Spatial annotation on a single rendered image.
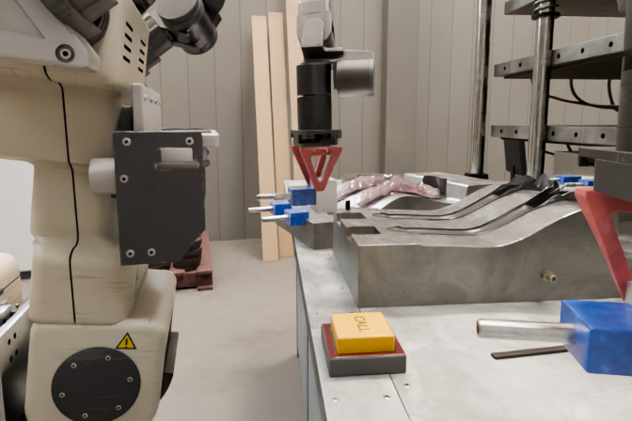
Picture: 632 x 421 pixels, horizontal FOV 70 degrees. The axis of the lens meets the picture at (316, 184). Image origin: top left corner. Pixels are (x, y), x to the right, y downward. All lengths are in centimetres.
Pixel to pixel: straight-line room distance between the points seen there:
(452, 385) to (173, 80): 371
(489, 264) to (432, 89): 390
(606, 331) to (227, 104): 382
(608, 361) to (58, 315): 56
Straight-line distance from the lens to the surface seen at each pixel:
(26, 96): 65
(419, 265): 65
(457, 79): 466
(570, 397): 53
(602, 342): 31
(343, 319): 53
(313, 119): 73
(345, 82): 72
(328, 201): 75
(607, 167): 31
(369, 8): 437
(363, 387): 48
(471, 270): 68
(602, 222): 34
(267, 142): 359
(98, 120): 63
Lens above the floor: 106
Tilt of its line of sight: 8 degrees down
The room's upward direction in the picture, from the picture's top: straight up
